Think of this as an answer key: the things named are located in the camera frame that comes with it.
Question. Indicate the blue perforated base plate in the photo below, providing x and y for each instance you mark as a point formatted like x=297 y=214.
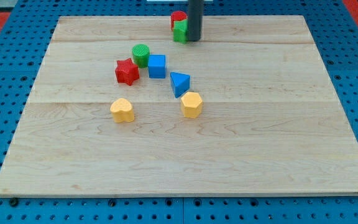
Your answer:
x=24 y=40

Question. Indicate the red circle block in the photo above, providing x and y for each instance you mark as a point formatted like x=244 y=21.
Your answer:
x=177 y=16

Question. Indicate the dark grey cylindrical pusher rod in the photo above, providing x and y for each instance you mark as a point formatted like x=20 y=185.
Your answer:
x=195 y=16

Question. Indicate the green circle block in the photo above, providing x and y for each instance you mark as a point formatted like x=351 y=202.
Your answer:
x=140 y=55

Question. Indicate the blue square block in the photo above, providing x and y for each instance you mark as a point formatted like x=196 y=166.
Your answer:
x=157 y=66

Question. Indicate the yellow hexagon block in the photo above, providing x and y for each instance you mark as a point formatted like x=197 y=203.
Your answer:
x=191 y=104

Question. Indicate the green star block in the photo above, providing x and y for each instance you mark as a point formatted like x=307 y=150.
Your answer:
x=180 y=30

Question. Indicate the red star block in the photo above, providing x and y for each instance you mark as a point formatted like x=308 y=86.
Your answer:
x=126 y=71

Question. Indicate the blue triangle block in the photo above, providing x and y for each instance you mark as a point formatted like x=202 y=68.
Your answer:
x=180 y=83

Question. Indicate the light wooden board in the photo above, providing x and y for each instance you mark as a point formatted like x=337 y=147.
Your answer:
x=271 y=124

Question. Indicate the yellow heart block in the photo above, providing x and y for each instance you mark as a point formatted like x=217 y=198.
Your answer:
x=122 y=111

